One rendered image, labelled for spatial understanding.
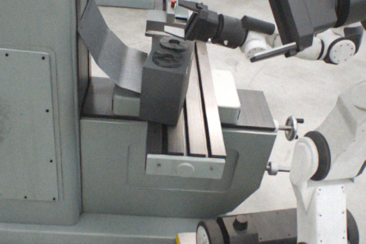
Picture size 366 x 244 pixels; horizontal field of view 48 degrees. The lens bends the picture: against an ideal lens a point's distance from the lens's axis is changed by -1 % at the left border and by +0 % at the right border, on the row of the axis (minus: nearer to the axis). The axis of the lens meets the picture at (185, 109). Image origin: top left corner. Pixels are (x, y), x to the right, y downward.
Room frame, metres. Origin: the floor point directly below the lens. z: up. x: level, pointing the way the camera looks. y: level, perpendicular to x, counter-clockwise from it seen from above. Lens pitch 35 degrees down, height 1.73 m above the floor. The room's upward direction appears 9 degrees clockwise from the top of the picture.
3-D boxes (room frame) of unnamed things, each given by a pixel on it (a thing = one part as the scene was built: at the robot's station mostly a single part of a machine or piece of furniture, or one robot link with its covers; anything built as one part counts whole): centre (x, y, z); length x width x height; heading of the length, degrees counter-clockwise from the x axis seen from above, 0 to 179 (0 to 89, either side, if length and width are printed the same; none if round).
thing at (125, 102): (1.42, 0.05, 0.82); 0.50 x 0.35 x 0.12; 98
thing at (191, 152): (1.47, 0.06, 0.92); 1.24 x 0.23 x 0.08; 8
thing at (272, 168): (1.35, -0.49, 0.54); 0.22 x 0.06 x 0.06; 98
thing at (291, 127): (1.49, -0.44, 0.66); 0.16 x 0.12 x 0.12; 98
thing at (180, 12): (1.66, 0.08, 1.08); 0.06 x 0.05 x 0.06; 5
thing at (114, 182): (1.43, 0.03, 0.47); 0.80 x 0.30 x 0.60; 98
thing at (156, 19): (1.66, 0.05, 1.02); 0.35 x 0.15 x 0.11; 95
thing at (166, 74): (1.10, 0.07, 1.06); 0.22 x 0.12 x 0.20; 176
